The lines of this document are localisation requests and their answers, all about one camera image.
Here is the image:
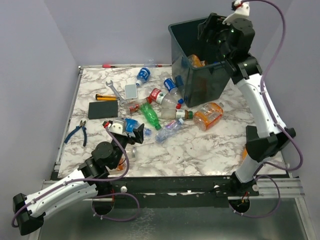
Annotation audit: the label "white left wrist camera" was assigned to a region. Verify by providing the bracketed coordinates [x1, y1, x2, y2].
[108, 118, 126, 135]

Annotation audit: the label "green cap tea bottle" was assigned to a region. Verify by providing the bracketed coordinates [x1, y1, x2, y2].
[160, 108, 193, 120]

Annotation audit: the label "black flat box left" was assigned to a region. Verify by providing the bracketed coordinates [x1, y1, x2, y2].
[88, 100, 118, 120]

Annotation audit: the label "blue label crushed bottle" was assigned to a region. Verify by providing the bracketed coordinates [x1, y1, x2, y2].
[124, 118, 152, 137]

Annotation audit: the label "large orange label bottle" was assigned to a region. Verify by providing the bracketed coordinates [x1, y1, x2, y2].
[193, 102, 224, 131]

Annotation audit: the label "white grey power bank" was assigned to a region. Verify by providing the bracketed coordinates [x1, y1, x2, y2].
[124, 84, 138, 100]

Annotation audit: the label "pepsi bottle beside bin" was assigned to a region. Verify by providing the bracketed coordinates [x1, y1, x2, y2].
[163, 78, 182, 97]

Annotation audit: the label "yellow utility knife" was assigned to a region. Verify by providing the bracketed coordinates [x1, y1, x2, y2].
[95, 94, 119, 101]

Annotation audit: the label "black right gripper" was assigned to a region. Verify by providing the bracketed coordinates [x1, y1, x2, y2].
[197, 12, 233, 61]

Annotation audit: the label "red screwdriver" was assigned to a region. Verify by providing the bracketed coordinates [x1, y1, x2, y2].
[102, 64, 117, 69]

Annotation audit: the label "silver wrench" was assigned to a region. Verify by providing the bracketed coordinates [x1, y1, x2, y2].
[105, 80, 128, 107]

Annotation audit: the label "blue handled pliers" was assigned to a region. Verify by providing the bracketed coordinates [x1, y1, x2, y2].
[64, 120, 87, 147]

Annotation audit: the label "green plastic bottle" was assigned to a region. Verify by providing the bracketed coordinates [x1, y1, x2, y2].
[140, 102, 162, 131]

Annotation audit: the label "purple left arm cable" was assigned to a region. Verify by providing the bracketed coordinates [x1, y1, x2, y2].
[11, 123, 141, 228]

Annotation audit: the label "clear jar bottle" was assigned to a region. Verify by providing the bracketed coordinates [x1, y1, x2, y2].
[130, 146, 137, 158]

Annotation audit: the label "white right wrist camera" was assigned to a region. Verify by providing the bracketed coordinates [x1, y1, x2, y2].
[222, 0, 250, 25]

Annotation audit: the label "red label water bottle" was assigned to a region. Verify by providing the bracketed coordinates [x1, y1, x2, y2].
[149, 88, 178, 109]

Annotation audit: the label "dark green plastic bin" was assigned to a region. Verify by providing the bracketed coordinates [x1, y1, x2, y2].
[167, 16, 248, 108]

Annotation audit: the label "crushed orange label bottle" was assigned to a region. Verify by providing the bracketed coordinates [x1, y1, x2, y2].
[187, 54, 208, 68]

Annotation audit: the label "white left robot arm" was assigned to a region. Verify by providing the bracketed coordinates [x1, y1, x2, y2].
[11, 119, 145, 236]

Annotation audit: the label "orange juice bottle right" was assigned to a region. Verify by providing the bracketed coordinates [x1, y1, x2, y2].
[241, 147, 248, 161]

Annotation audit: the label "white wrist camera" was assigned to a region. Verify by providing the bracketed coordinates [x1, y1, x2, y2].
[108, 118, 126, 135]
[222, 0, 250, 25]

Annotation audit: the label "blue label bottle far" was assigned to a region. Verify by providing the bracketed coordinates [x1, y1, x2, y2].
[135, 67, 151, 87]

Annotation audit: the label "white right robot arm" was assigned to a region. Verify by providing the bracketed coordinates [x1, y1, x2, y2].
[198, 13, 296, 196]

